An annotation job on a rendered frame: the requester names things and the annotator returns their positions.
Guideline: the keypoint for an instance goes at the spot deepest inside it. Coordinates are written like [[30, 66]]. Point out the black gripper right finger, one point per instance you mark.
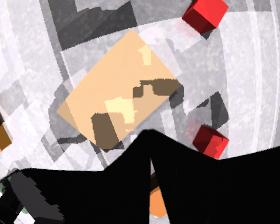
[[195, 187]]

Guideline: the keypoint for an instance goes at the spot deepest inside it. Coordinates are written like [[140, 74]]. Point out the red block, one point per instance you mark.
[[203, 15], [209, 141]]

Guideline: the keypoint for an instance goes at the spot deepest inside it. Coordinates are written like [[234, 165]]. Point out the tan square block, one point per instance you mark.
[[123, 88]]

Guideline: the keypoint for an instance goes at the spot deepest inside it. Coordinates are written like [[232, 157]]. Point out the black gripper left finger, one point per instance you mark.
[[120, 193]]

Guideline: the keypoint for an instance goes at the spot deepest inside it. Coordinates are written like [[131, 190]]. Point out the orange long bar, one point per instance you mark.
[[4, 139]]

